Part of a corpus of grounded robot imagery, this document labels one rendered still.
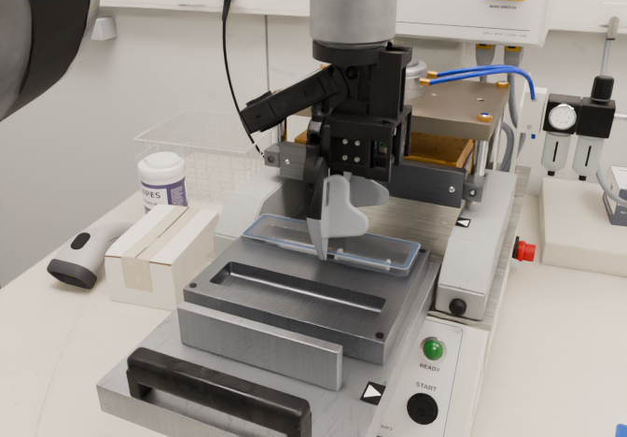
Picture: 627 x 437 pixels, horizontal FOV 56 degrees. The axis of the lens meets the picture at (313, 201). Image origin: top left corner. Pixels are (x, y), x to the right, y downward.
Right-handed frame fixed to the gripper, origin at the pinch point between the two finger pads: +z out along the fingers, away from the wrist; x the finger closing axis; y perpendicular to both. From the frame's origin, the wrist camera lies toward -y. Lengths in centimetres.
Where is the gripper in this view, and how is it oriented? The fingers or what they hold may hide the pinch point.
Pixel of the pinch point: (327, 233)
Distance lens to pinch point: 61.7
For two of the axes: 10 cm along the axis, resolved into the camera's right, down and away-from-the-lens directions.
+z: 0.0, 9.0, 4.4
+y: 9.2, 1.7, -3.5
